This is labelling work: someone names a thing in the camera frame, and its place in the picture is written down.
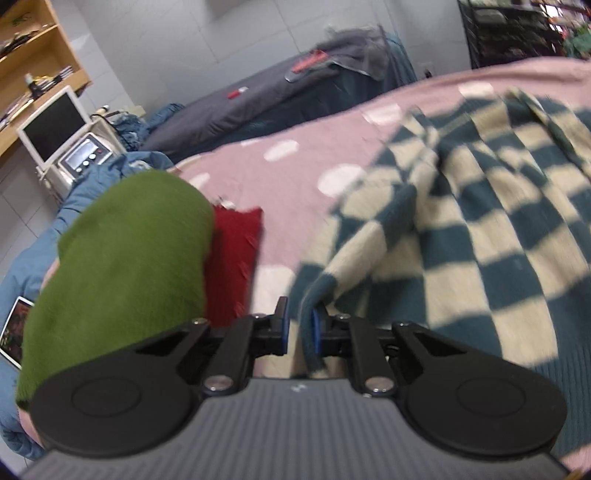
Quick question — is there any pink dotted blanket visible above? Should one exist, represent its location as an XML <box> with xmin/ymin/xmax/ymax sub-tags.
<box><xmin>18</xmin><ymin>58</ymin><xmax>591</xmax><ymax>480</ymax></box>

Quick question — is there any wooden shelf unit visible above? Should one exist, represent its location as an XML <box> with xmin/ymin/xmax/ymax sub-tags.
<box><xmin>0</xmin><ymin>0</ymin><xmax>93</xmax><ymax>158</ymax></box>

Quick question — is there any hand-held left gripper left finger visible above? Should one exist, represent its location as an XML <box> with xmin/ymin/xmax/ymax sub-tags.
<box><xmin>134</xmin><ymin>296</ymin><xmax>291</xmax><ymax>397</ymax></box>

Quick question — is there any white framed monitor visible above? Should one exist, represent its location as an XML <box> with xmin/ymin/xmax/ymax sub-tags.
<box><xmin>17</xmin><ymin>85</ymin><xmax>92</xmax><ymax>168</ymax></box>

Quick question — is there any grey towel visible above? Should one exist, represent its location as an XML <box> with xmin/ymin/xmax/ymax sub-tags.
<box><xmin>286</xmin><ymin>25</ymin><xmax>391</xmax><ymax>81</ymax></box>

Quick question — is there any white device with display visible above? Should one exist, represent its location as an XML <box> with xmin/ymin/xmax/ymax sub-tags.
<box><xmin>37</xmin><ymin>131</ymin><xmax>125</xmax><ymax>195</ymax></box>

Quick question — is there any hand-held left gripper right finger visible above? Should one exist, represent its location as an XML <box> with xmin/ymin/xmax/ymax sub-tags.
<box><xmin>310</xmin><ymin>305</ymin><xmax>467</xmax><ymax>398</ymax></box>

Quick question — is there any black metal rack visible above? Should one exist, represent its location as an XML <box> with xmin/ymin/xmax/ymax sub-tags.
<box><xmin>457</xmin><ymin>0</ymin><xmax>591</xmax><ymax>70</ymax></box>

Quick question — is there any teal cream checkered sweater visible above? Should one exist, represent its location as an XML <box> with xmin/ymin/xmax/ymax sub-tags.
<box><xmin>291</xmin><ymin>88</ymin><xmax>591</xmax><ymax>467</ymax></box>

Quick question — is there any picture card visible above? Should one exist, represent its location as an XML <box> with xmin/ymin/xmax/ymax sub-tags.
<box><xmin>0</xmin><ymin>296</ymin><xmax>36</xmax><ymax>370</ymax></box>

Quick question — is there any crumpled blue cloth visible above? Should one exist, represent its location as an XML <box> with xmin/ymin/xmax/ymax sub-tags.
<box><xmin>113</xmin><ymin>102</ymin><xmax>185</xmax><ymax>151</ymax></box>

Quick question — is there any green fleece garment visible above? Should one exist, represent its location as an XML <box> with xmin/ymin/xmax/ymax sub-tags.
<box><xmin>16</xmin><ymin>170</ymin><xmax>217</xmax><ymax>409</ymax></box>

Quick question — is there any grey covered bed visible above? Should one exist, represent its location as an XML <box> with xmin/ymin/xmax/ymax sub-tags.
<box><xmin>139</xmin><ymin>25</ymin><xmax>419</xmax><ymax>162</ymax></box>

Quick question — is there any blue duvet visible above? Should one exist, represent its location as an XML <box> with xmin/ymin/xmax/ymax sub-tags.
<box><xmin>0</xmin><ymin>151</ymin><xmax>176</xmax><ymax>462</ymax></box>

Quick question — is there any red plastic tool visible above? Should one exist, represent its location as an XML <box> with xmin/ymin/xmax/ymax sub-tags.
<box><xmin>292</xmin><ymin>50</ymin><xmax>328</xmax><ymax>73</ymax></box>

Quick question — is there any red fleece garment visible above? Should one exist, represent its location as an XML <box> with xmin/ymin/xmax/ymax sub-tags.
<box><xmin>203</xmin><ymin>207</ymin><xmax>265</xmax><ymax>328</ymax></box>

